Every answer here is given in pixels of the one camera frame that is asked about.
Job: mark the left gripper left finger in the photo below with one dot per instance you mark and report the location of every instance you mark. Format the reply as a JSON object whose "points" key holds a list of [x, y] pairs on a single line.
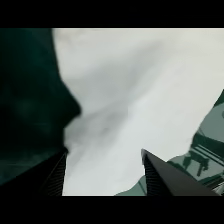
{"points": [[55, 180]]}

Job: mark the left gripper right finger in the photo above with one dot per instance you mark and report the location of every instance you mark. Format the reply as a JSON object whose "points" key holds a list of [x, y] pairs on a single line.
{"points": [[163, 180]]}

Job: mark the dark green garment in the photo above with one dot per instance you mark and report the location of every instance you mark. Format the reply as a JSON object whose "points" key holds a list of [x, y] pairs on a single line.
{"points": [[30, 100]]}

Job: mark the white garment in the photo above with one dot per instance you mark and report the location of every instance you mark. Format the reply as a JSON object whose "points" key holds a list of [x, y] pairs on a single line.
{"points": [[133, 100]]}

